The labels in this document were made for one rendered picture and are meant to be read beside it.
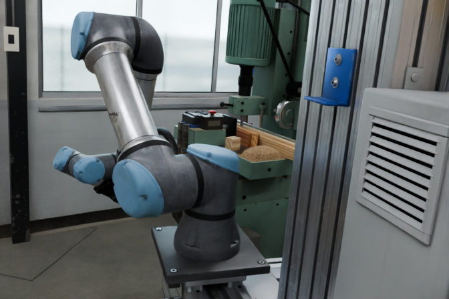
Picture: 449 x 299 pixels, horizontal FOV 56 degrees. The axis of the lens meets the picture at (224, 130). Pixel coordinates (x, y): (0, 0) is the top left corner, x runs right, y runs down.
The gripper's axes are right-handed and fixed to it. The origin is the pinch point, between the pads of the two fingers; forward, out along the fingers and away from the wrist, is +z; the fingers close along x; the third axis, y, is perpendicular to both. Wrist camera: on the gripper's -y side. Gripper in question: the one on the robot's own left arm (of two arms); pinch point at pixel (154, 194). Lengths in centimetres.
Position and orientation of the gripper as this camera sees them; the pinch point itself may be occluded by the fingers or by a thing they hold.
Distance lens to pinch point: 148.7
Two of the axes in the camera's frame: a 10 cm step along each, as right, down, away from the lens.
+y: -5.0, 8.6, -0.9
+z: 6.9, 4.6, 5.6
